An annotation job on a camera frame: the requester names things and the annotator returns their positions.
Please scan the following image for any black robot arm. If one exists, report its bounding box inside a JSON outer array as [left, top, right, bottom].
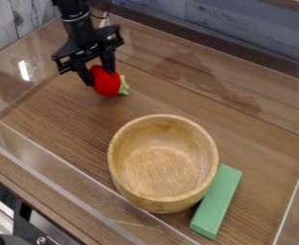
[[51, 0, 124, 86]]

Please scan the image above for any green rectangular block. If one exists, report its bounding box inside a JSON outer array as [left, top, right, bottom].
[[190, 164, 242, 240]]

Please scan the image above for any red plush strawberry toy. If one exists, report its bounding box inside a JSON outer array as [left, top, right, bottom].
[[91, 65, 130, 97]]

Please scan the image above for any wooden bowl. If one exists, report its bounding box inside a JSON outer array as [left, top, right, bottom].
[[107, 114, 219, 213]]

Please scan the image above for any clear acrylic enclosure wall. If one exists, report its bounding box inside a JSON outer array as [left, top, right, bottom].
[[0, 20, 299, 245]]

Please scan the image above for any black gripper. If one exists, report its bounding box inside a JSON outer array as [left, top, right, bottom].
[[51, 14, 124, 86]]

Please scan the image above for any black metal table frame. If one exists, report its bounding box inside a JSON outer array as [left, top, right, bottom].
[[13, 202, 59, 245]]

